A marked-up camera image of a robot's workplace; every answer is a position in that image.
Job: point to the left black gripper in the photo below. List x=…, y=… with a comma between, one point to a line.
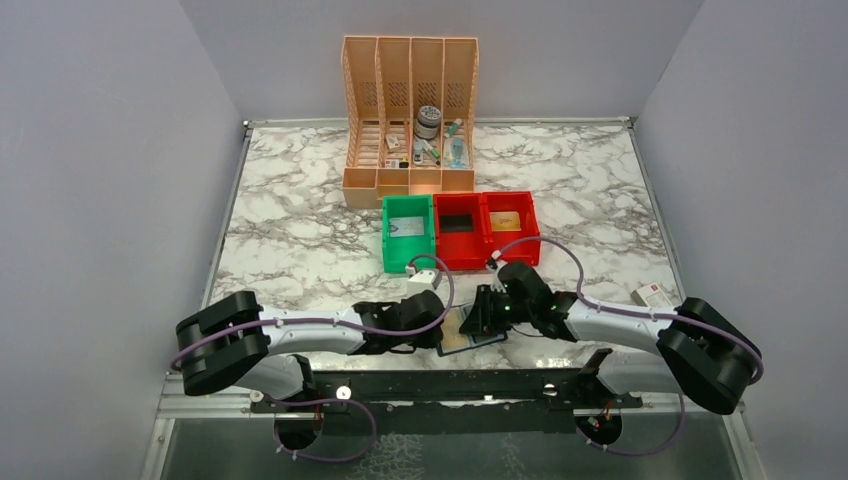
x=429, y=324

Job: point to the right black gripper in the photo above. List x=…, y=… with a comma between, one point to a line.
x=483, y=315

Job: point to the gold credit card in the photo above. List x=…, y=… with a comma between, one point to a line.
x=452, y=340

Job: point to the black card holder wallet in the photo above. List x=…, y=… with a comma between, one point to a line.
x=478, y=340

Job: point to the green plastic bin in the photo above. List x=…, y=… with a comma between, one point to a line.
x=397, y=252

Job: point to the red plastic bin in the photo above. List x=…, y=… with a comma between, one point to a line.
x=461, y=235
x=528, y=252

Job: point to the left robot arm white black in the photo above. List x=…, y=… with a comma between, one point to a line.
x=237, y=342

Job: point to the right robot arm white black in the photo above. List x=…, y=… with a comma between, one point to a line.
x=690, y=350

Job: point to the silver card in green bin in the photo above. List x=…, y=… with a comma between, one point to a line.
x=406, y=227

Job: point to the black card in red bin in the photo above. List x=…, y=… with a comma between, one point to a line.
x=459, y=223

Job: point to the gold card in red bin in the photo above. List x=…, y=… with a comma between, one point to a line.
x=505, y=221

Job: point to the small white bottle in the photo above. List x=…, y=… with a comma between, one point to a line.
x=418, y=153

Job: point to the green marker pen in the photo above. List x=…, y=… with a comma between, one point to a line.
x=431, y=151

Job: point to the blue packaged item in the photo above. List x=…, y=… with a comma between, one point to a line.
x=455, y=154

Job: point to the small white box red label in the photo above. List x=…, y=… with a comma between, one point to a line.
x=651, y=295

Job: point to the small white box in organizer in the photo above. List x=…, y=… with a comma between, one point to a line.
x=392, y=142

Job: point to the round grey tin jar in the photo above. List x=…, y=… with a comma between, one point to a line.
x=428, y=122

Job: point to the green capped tube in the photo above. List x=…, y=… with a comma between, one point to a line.
x=453, y=128

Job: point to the peach desk file organizer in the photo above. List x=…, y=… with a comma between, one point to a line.
x=386, y=80

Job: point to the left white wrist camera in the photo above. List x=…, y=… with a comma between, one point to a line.
x=421, y=280

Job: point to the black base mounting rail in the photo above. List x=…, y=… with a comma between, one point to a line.
x=563, y=387

